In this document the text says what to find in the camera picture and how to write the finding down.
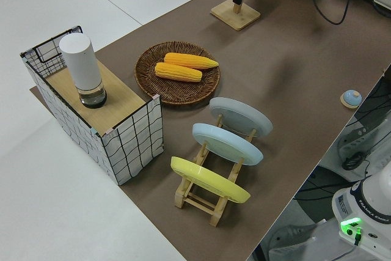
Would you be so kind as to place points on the light blue plate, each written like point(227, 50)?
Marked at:
point(226, 143)

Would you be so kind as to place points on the brown table mat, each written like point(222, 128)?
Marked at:
point(275, 59)

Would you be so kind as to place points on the white cylinder bottle glass base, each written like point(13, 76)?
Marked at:
point(81, 65)

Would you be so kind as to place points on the wooden plate rack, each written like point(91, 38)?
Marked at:
point(195, 203)

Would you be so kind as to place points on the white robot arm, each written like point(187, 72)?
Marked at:
point(375, 193)

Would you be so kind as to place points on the grey plate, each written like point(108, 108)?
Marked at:
point(241, 117)

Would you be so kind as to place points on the round wicker basket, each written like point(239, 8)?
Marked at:
point(183, 96)

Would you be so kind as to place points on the yellow corn cob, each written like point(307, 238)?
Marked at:
point(178, 72)
point(191, 60)

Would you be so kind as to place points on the yellow plate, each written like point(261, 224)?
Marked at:
point(210, 181)

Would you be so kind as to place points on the wooden mug tree stand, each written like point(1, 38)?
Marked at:
point(241, 18)

